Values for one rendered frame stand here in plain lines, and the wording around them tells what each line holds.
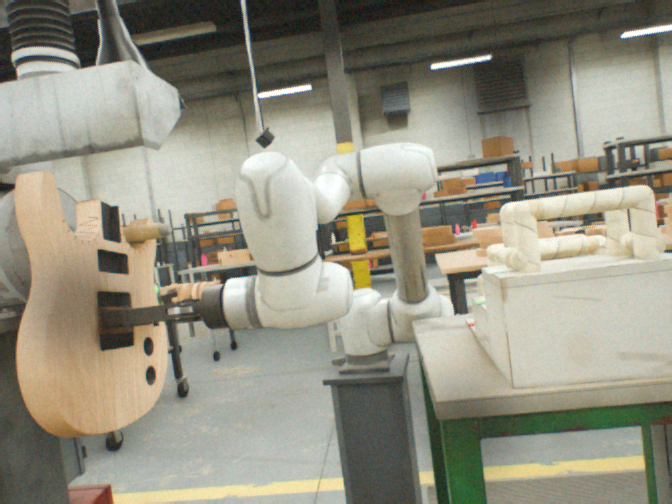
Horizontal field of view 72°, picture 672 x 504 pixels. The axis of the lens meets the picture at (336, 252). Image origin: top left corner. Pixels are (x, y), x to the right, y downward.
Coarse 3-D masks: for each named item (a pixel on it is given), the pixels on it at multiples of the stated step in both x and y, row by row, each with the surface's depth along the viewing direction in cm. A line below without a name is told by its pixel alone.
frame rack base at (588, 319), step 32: (608, 256) 77; (512, 288) 69; (544, 288) 68; (576, 288) 68; (608, 288) 67; (640, 288) 67; (512, 320) 69; (544, 320) 69; (576, 320) 68; (608, 320) 68; (640, 320) 67; (512, 352) 70; (544, 352) 69; (576, 352) 69; (608, 352) 68; (640, 352) 67; (512, 384) 70; (544, 384) 69
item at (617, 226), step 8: (608, 216) 76; (616, 216) 75; (624, 216) 75; (608, 224) 76; (616, 224) 75; (624, 224) 75; (608, 232) 77; (616, 232) 76; (624, 232) 75; (608, 240) 77; (616, 240) 76; (608, 248) 77; (616, 248) 76
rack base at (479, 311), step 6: (474, 300) 96; (480, 300) 95; (474, 306) 97; (480, 306) 90; (474, 312) 98; (480, 312) 91; (486, 312) 84; (474, 318) 99; (480, 318) 91; (486, 318) 85; (480, 324) 92; (486, 324) 86; (480, 330) 93; (486, 330) 86; (480, 336) 94; (486, 336) 87; (480, 342) 95; (486, 342) 88; (486, 348) 89
